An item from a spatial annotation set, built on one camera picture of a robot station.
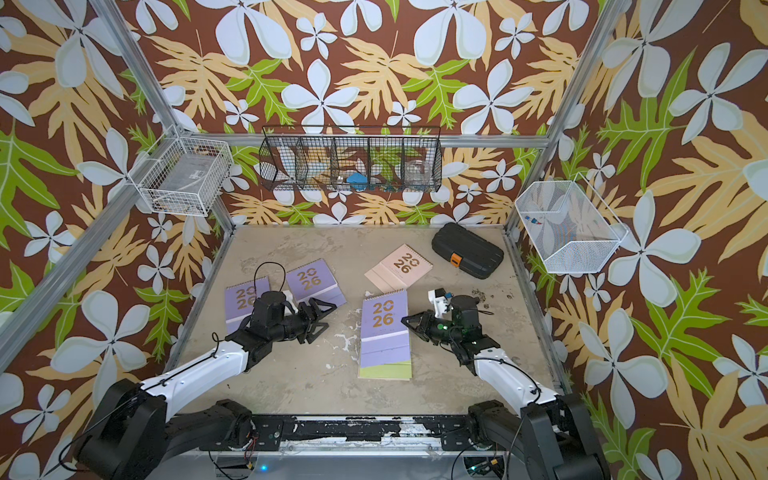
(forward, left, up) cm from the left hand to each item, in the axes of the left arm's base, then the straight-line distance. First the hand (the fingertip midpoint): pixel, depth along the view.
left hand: (336, 310), depth 82 cm
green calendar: (-13, -18, -12) cm, 25 cm away
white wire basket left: (+33, +46, +21) cm, 60 cm away
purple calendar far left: (+11, +35, -13) cm, 39 cm away
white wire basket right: (+19, -67, +13) cm, 71 cm away
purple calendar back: (+18, +11, -12) cm, 24 cm away
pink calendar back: (+24, -19, -13) cm, 33 cm away
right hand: (-2, -18, -1) cm, 18 cm away
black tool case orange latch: (+29, -43, -8) cm, 53 cm away
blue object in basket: (+38, -5, +15) cm, 41 cm away
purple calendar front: (-6, -14, -5) cm, 15 cm away
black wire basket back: (+47, -3, +17) cm, 50 cm away
